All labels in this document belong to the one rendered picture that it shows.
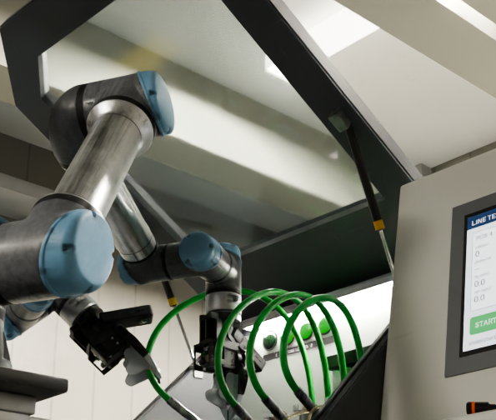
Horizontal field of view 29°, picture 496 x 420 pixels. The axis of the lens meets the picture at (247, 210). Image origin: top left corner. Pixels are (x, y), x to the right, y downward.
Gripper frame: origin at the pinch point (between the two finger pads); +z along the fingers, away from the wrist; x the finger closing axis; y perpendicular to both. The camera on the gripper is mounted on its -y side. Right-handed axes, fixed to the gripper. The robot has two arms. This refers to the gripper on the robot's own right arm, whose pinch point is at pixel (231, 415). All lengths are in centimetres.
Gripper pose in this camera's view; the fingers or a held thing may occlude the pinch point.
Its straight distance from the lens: 195.5
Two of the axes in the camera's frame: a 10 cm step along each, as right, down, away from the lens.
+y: -7.2, -2.8, -6.4
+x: 7.0, -3.0, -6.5
